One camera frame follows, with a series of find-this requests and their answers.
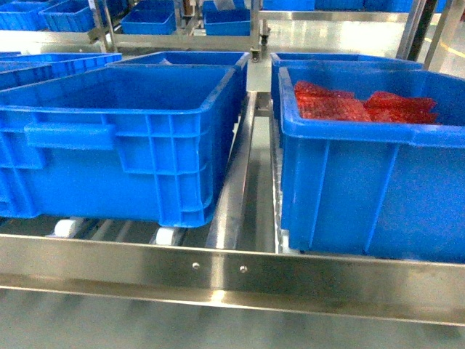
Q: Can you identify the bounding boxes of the stainless steel shelf rack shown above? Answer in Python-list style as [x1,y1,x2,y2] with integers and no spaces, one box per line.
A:
[1,91,464,325]

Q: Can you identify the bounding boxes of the blue bin behind left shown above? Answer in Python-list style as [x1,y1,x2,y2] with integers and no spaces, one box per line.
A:
[112,51,250,91]

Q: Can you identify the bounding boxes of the empty blue plastic bin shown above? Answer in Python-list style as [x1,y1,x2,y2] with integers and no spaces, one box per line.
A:
[1,65,245,228]

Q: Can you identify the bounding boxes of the blue bin behind right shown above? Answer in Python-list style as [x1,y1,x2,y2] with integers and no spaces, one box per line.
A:
[270,52,423,122]

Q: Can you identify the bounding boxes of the blue bin with red parts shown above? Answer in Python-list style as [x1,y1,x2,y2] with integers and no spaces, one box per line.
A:
[278,66,464,263]

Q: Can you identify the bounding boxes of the red bubble wrap parts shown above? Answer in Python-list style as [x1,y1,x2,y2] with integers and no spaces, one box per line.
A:
[294,81,438,124]

